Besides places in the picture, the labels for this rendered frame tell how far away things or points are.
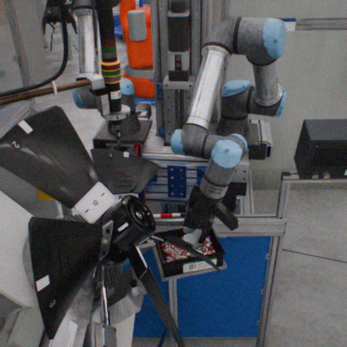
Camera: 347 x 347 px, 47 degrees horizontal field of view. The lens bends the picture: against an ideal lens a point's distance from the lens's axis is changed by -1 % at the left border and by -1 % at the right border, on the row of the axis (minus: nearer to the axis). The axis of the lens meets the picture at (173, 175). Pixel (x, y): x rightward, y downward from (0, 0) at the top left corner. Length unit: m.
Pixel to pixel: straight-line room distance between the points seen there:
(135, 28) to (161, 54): 2.95
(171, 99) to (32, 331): 1.23
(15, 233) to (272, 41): 0.91
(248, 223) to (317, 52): 1.60
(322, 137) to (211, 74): 0.42
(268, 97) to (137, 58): 3.44
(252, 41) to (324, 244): 1.86
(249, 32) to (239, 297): 1.14
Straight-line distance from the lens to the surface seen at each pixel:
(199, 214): 1.15
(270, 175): 3.22
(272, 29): 1.32
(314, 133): 1.41
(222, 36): 1.33
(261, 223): 1.61
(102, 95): 0.93
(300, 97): 2.98
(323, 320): 2.44
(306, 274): 2.65
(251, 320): 2.03
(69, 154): 1.01
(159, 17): 1.83
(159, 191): 1.93
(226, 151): 1.05
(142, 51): 4.91
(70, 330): 0.92
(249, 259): 1.74
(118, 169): 1.21
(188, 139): 1.19
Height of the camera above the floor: 1.83
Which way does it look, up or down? 32 degrees down
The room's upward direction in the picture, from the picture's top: 2 degrees counter-clockwise
